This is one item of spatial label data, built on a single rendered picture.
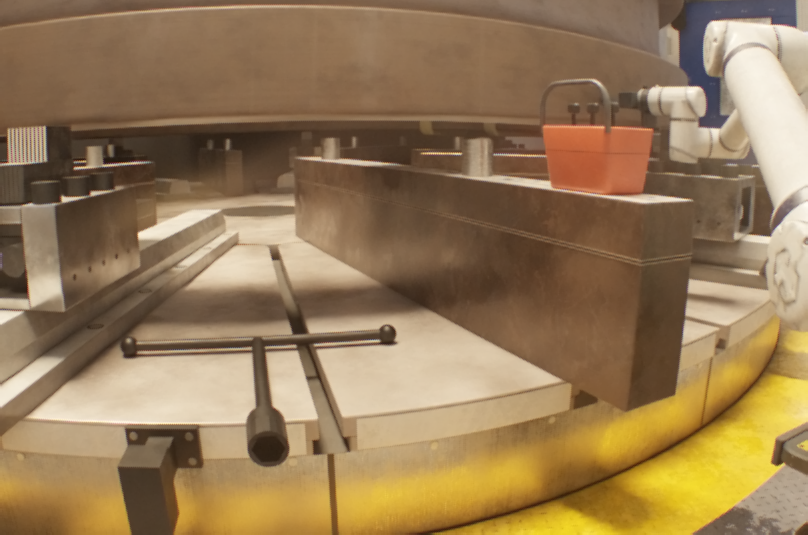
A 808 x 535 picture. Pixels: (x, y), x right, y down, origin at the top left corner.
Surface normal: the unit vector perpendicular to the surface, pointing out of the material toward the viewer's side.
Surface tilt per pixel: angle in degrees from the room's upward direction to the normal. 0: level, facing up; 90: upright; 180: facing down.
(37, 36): 90
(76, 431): 90
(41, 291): 90
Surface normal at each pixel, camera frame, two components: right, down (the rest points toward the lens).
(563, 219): -0.91, 0.07
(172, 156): 0.71, 0.11
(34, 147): 0.04, 0.15
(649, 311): 0.42, 0.14
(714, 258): -0.68, 0.11
